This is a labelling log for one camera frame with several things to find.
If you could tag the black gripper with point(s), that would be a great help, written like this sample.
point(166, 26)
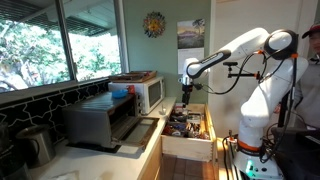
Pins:
point(187, 87)

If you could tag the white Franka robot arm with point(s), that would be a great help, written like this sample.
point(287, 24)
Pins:
point(260, 100)

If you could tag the white microwave oven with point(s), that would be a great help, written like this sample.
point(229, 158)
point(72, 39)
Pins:
point(146, 93)

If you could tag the glass toaster oven door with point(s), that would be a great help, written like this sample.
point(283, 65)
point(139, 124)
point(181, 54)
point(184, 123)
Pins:
point(141, 130)

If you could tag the silver toaster oven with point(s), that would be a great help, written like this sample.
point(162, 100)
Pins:
point(93, 116)

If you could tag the person's hand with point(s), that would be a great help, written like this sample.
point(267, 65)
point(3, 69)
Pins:
point(277, 108)

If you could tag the white packet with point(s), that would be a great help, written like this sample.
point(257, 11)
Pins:
point(194, 118)

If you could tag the assorted utensils pile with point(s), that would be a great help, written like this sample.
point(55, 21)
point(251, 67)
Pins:
point(185, 130)

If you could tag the open wooden drawer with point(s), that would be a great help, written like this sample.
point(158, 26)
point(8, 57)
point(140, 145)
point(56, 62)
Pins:
point(186, 145)

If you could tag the small red container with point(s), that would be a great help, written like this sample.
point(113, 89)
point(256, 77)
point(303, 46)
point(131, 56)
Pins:
point(131, 89)

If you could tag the wooden tray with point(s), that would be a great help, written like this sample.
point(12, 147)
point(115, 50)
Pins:
point(133, 77)

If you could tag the blue plastic bowl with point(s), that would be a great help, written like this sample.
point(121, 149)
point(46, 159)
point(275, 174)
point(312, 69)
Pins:
point(119, 93)

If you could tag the black work table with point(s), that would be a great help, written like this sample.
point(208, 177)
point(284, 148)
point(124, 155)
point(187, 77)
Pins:
point(293, 156)

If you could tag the person in grey hoodie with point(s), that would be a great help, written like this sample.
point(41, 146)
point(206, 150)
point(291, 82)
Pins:
point(310, 90)

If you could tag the black box with white label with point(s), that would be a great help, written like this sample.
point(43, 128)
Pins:
point(311, 137)

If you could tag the red baseball cap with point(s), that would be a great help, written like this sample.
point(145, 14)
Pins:
point(312, 30)

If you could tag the stainless steel pot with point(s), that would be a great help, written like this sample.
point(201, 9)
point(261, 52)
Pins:
point(40, 146)

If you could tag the dark appliance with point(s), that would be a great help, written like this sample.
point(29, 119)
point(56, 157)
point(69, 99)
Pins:
point(10, 160)

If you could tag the black camera stand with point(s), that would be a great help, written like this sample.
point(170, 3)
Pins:
point(241, 75)

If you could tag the wall calendar with landscape photo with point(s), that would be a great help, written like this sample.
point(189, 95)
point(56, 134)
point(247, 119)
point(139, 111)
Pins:
point(190, 35)

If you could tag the colourful sun wall ornament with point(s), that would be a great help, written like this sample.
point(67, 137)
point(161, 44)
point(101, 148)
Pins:
point(154, 24)

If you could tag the grey window frame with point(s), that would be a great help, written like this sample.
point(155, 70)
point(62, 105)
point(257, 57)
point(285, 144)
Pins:
point(66, 40)

